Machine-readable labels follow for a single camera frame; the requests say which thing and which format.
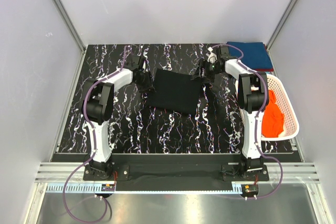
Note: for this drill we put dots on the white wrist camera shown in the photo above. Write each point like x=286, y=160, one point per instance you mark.
x=144, y=67
x=211, y=56

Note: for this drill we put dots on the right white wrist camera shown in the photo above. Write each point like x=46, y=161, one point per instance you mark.
x=211, y=56

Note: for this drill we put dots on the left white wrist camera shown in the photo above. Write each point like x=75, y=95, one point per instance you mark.
x=144, y=67

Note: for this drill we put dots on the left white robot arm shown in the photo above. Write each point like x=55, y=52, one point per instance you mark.
x=97, y=107

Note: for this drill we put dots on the white plastic laundry basket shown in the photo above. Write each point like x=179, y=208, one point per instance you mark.
x=291, y=124

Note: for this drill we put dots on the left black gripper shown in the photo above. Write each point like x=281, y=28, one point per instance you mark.
x=148, y=85

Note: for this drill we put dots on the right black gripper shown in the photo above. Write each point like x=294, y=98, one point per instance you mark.
x=203, y=64

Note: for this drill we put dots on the black t shirt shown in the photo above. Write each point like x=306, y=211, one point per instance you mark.
x=175, y=92

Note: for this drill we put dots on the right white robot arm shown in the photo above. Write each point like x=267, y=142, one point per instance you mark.
x=252, y=99

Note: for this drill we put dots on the aluminium frame post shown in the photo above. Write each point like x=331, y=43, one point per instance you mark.
x=286, y=14
x=69, y=24

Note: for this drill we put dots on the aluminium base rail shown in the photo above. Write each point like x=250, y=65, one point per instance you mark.
x=272, y=172

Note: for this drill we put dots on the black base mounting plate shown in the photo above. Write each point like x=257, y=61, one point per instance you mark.
x=206, y=183

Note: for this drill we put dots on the right aluminium frame post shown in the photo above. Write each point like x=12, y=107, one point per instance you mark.
x=286, y=14

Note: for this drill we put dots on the slotted cable duct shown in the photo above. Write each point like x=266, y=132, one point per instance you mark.
x=103, y=188

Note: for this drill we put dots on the left aluminium frame post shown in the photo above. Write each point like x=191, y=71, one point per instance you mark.
x=69, y=24

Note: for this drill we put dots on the orange t shirt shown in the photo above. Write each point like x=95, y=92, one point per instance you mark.
x=273, y=119

